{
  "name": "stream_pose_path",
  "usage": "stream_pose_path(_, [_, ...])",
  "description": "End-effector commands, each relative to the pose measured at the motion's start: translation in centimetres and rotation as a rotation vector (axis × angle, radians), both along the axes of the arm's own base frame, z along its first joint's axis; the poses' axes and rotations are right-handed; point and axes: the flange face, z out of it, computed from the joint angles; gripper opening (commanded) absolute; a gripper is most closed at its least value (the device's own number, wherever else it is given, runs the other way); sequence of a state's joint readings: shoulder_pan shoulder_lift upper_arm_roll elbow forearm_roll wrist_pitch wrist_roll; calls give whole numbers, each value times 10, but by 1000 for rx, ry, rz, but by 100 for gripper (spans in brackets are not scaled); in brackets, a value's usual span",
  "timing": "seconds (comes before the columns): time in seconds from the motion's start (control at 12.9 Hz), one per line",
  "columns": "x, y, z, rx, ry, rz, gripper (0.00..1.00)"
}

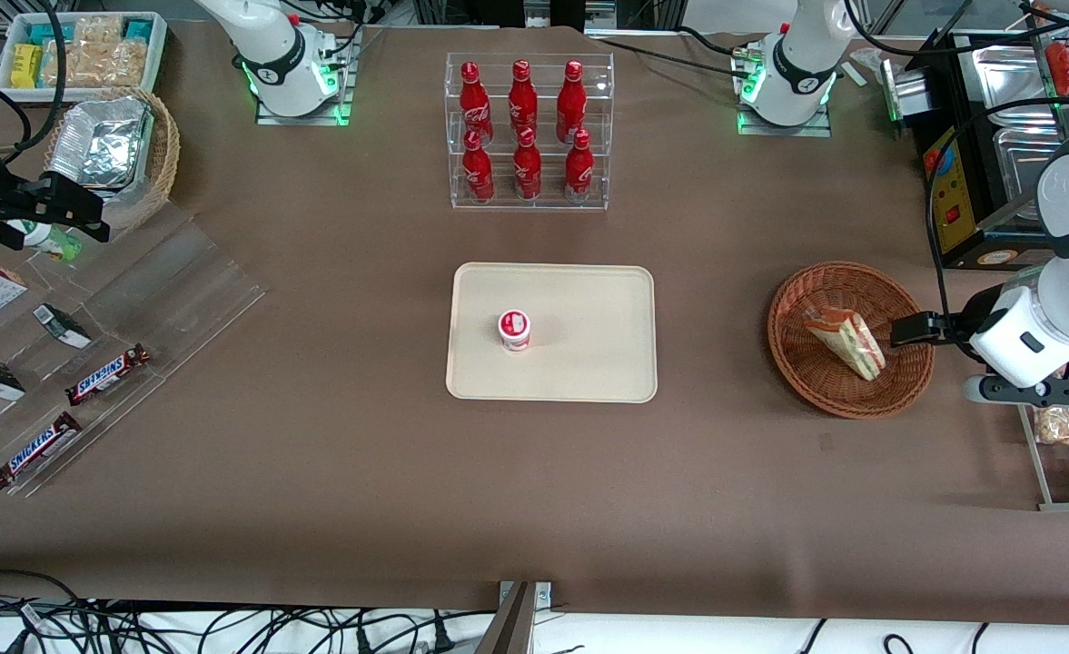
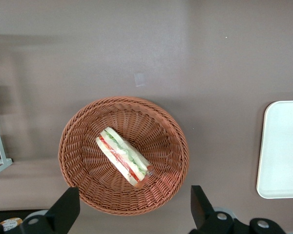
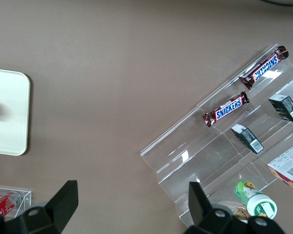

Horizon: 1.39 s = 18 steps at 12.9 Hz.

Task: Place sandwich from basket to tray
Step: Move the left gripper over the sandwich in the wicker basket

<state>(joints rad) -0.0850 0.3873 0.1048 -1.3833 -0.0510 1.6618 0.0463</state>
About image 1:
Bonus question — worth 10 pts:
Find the green white small bottle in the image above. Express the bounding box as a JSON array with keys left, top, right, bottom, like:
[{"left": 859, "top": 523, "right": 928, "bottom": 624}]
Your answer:
[{"left": 5, "top": 220, "right": 83, "bottom": 263}]

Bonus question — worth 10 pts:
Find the brown table cloth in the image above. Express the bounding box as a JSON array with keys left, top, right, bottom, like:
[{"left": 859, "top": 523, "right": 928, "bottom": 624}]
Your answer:
[{"left": 0, "top": 20, "right": 1069, "bottom": 628}]

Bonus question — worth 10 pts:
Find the round brown wicker basket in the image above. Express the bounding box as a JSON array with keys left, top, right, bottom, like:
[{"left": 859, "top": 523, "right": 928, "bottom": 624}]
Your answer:
[{"left": 767, "top": 262, "right": 935, "bottom": 420}]

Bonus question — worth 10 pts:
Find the Snickers chocolate bar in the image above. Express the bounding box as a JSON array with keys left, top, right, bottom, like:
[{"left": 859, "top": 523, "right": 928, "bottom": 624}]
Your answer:
[
  {"left": 0, "top": 411, "right": 84, "bottom": 491},
  {"left": 64, "top": 343, "right": 152, "bottom": 407}
]

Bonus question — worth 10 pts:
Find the black cable tangle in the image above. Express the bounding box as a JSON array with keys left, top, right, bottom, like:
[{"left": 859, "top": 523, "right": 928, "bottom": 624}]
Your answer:
[{"left": 89, "top": 599, "right": 467, "bottom": 654}]

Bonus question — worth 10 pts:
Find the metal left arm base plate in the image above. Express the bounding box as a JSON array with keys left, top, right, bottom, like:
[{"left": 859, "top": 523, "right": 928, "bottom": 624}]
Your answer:
[{"left": 736, "top": 98, "right": 833, "bottom": 138}]

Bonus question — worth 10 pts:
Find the black food warmer cabinet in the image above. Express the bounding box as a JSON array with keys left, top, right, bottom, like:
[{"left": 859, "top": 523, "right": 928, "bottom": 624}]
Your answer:
[{"left": 879, "top": 0, "right": 1069, "bottom": 272}]

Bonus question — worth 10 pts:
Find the white plastic bin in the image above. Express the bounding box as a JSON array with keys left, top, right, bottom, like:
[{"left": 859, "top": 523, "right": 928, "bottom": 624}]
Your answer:
[{"left": 0, "top": 11, "right": 169, "bottom": 103}]

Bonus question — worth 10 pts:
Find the clear bag of crackers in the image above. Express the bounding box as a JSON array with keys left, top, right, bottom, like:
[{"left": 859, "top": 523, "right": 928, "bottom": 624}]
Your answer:
[{"left": 44, "top": 15, "right": 149, "bottom": 89}]

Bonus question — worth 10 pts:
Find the black base cable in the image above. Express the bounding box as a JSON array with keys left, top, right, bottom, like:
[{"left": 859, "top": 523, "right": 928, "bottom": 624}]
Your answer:
[{"left": 587, "top": 25, "right": 753, "bottom": 74}]

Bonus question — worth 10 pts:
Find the beige plastic tray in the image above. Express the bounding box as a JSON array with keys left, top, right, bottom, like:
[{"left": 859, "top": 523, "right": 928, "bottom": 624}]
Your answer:
[{"left": 445, "top": 263, "right": 658, "bottom": 403}]

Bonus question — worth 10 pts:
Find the red cola bottle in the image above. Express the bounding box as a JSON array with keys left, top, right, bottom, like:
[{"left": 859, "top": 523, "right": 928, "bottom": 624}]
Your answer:
[
  {"left": 564, "top": 129, "right": 596, "bottom": 203},
  {"left": 508, "top": 59, "right": 539, "bottom": 137},
  {"left": 458, "top": 61, "right": 495, "bottom": 146},
  {"left": 512, "top": 126, "right": 543, "bottom": 201},
  {"left": 461, "top": 129, "right": 496, "bottom": 203},
  {"left": 556, "top": 60, "right": 587, "bottom": 144}
]

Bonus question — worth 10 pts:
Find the tan wicker basket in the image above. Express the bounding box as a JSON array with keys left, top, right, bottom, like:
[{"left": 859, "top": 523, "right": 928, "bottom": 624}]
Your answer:
[{"left": 42, "top": 86, "right": 181, "bottom": 233}]

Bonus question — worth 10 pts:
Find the clear acrylic bottle rack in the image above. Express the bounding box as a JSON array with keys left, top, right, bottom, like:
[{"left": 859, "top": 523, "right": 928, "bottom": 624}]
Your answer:
[{"left": 444, "top": 52, "right": 616, "bottom": 212}]

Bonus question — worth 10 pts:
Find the yellow snack packet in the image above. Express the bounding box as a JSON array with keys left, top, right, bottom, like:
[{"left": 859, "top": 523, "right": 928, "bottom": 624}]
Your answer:
[{"left": 11, "top": 44, "right": 45, "bottom": 89}]

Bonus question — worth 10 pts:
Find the white red yogurt cup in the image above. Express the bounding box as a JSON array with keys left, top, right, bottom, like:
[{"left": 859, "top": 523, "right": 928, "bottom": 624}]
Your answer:
[{"left": 498, "top": 310, "right": 532, "bottom": 352}]

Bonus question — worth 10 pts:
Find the black looped floor cable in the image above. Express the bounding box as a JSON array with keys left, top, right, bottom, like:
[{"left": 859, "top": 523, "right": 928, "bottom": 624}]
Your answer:
[{"left": 0, "top": 569, "right": 108, "bottom": 654}]

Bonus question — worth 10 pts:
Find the clear acrylic display stand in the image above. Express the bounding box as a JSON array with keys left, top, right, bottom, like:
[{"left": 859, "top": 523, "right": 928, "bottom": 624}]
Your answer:
[{"left": 0, "top": 200, "right": 269, "bottom": 499}]

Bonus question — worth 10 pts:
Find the aluminium post with bracket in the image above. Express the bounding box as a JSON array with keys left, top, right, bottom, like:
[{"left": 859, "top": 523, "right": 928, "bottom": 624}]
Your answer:
[{"left": 478, "top": 580, "right": 553, "bottom": 654}]

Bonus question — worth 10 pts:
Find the triangle sandwich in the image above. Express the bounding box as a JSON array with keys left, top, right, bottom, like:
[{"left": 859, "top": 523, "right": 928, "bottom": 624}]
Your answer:
[{"left": 802, "top": 305, "right": 886, "bottom": 382}]

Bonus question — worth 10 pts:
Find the silver foil container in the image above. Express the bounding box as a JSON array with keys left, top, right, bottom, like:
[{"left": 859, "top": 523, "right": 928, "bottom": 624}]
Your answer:
[{"left": 48, "top": 95, "right": 153, "bottom": 190}]

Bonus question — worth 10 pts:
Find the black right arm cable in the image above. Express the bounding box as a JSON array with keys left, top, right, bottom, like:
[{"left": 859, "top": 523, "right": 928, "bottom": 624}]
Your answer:
[{"left": 0, "top": 0, "right": 68, "bottom": 169}]

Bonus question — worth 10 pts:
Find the grey metal wire rack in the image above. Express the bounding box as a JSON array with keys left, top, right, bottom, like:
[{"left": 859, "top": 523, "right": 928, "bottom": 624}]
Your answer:
[{"left": 1015, "top": 354, "right": 1069, "bottom": 512}]

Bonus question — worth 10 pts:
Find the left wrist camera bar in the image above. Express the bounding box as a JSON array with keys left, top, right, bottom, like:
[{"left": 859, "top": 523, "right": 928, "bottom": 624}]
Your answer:
[{"left": 963, "top": 374, "right": 1069, "bottom": 407}]

